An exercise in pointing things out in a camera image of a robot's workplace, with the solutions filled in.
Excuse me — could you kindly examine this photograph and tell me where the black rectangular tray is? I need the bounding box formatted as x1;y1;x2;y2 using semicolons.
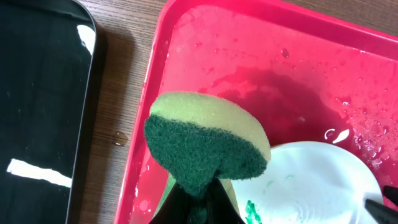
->
1;1;106;223

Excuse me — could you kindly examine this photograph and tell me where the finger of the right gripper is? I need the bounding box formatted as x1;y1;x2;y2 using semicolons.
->
364;199;398;224
382;185;398;206

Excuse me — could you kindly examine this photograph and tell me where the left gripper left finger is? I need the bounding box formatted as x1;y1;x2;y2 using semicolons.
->
149;183;199;224

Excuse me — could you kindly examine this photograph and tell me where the red plastic tray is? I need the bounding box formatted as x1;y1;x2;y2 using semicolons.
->
114;1;397;223

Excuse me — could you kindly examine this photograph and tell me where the light blue plate front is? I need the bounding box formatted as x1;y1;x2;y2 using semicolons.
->
232;141;383;224

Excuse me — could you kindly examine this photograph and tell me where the green yellow sponge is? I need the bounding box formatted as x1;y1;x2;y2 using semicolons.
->
143;91;272;224

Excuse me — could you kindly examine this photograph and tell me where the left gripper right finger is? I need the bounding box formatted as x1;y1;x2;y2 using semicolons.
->
205;179;245;224

